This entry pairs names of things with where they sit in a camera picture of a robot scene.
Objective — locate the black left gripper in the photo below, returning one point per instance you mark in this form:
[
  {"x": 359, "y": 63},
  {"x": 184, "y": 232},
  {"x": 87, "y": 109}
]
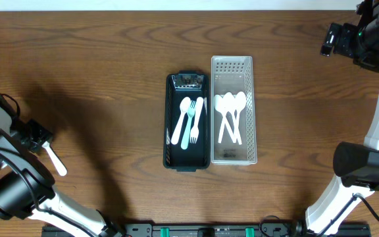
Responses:
[{"x": 39, "y": 132}]

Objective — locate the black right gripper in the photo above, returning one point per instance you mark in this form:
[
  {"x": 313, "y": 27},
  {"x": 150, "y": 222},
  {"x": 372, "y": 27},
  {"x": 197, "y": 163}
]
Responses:
[{"x": 349, "y": 47}]

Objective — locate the thick white plastic spoon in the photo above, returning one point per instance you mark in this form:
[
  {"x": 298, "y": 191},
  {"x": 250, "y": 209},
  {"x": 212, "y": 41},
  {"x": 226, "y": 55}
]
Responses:
[{"x": 184, "y": 106}]

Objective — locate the white green-tinted plastic fork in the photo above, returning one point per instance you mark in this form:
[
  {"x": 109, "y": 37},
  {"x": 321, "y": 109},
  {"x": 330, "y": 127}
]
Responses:
[{"x": 186, "y": 136}]

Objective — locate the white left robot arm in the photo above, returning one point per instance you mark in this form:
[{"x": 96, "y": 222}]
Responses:
[{"x": 27, "y": 187}]

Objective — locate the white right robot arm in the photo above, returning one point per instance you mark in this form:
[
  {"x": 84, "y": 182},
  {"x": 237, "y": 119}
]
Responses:
[{"x": 356, "y": 166}]

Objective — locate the clear plastic basket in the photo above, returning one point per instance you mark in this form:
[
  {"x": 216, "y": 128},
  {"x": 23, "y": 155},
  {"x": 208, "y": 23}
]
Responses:
[{"x": 230, "y": 75}]

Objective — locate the dark green plastic basket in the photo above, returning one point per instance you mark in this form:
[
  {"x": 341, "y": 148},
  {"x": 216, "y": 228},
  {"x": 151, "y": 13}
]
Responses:
[{"x": 183, "y": 84}]

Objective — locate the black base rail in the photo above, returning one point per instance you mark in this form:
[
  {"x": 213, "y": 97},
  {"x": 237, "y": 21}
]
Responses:
[{"x": 272, "y": 229}]

